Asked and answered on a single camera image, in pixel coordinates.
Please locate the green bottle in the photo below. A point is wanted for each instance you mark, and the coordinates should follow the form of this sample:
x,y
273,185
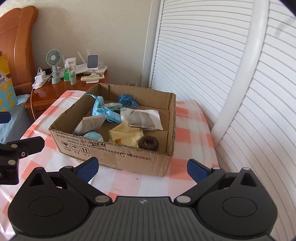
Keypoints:
x,y
66,74

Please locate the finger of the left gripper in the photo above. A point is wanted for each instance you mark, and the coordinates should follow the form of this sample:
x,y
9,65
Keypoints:
x,y
5,117

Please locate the wall power socket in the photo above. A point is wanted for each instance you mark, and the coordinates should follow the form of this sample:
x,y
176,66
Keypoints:
x,y
134,84

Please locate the blue white plush toy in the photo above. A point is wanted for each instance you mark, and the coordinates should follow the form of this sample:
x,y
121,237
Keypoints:
x,y
94,136

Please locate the white remote control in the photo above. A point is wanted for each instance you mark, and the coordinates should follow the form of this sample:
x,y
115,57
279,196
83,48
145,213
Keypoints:
x,y
92,77

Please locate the green mini desk fan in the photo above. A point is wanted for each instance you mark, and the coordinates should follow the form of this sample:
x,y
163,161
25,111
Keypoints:
x,y
53,59

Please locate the yellow blue snack bag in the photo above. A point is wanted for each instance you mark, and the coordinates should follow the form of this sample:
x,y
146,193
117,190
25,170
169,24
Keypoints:
x,y
8,98

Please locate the white power strip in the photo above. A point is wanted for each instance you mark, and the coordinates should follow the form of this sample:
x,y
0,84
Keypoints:
x,y
40,80

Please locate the small orange soft toy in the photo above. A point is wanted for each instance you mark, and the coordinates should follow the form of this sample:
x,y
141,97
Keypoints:
x,y
118,141

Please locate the pink checkered tablecloth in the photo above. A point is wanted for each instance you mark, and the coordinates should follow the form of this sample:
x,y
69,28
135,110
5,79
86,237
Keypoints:
x,y
192,141

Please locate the white cloth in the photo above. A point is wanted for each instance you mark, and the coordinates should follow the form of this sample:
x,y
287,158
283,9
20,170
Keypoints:
x,y
154,114

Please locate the grey lace sachet pouch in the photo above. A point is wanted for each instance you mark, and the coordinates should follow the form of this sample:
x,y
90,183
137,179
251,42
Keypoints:
x,y
141,120

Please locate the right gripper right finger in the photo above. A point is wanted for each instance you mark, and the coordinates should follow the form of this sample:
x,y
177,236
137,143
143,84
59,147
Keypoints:
x,y
206,179

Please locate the wooden headboard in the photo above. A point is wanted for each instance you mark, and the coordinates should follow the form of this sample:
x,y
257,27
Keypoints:
x,y
16,44

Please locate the white louvered door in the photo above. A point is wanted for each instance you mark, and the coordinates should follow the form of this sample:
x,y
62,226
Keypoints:
x,y
198,49

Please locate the brown cardboard box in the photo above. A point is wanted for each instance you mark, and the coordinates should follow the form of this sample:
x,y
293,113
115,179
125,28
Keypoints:
x,y
112,155

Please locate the white curved pole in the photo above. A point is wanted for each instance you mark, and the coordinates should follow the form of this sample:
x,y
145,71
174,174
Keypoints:
x,y
246,70

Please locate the pale green tube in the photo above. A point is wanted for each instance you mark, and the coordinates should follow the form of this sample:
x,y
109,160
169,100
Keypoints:
x,y
72,75

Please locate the wooden nightstand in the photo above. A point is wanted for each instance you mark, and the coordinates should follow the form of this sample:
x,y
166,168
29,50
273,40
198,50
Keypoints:
x,y
44,97

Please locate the brown woven scrunchie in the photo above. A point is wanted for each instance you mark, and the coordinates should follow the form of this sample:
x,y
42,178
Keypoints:
x,y
148,143

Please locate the phone on white stand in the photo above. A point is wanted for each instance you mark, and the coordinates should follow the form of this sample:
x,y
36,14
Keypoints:
x,y
92,63

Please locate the white tube upright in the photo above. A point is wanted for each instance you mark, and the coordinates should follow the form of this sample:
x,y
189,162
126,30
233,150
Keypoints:
x,y
71,62

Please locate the grey blue bed sheet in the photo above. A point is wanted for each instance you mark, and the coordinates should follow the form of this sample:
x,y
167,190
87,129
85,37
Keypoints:
x,y
19,123

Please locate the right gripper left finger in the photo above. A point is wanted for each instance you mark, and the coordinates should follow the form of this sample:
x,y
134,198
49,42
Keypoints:
x,y
78,178

